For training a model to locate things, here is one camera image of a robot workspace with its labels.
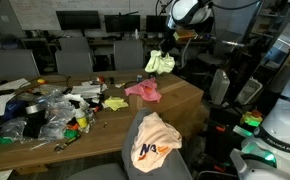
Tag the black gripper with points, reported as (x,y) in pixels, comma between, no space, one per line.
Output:
(168,41)

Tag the light green shirt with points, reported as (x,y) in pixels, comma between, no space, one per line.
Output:
(160,63)

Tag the peach printed shirt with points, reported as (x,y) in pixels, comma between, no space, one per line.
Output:
(155,143)

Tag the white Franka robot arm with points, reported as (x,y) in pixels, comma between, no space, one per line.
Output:
(285,126)

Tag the large cardboard box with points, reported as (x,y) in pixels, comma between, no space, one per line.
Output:
(178,96)

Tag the emergency stop button box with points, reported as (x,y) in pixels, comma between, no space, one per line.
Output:
(251,119)

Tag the black computer monitor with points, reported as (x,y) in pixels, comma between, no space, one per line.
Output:
(155,24)
(122,23)
(78,20)

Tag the white desk bottle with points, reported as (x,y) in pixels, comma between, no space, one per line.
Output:
(136,34)

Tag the pink shirt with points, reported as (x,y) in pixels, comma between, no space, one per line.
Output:
(145,90)

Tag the white space heater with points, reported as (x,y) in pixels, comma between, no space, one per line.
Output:
(219,86)

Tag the small black item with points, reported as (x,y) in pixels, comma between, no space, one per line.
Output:
(112,80)

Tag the red ball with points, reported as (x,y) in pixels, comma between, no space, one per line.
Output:
(100,79)

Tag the yellow cloth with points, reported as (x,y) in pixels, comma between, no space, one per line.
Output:
(115,103)

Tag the white slatted basket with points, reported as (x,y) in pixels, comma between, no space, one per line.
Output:
(249,90)

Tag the stack of white papers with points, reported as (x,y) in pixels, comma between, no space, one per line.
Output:
(86,90)

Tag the small screw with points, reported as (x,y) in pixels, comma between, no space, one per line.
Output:
(105,125)

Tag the white bottle yellow label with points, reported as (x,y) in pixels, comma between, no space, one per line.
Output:
(81,119)

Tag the yellow orange toy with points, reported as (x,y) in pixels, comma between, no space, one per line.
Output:
(41,81)

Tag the green plastic item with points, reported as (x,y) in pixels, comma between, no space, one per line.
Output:
(71,133)
(1,140)

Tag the clear plastic bags pile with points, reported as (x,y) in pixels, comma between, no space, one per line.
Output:
(56,116)

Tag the silver tape roll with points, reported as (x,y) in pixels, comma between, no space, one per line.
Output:
(35,108)

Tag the blue bag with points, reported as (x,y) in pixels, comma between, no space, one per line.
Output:
(14,109)

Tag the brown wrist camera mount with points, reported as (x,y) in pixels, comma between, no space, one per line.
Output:
(185,34)

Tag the gray office chair black frame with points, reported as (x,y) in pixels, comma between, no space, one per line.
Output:
(178,166)

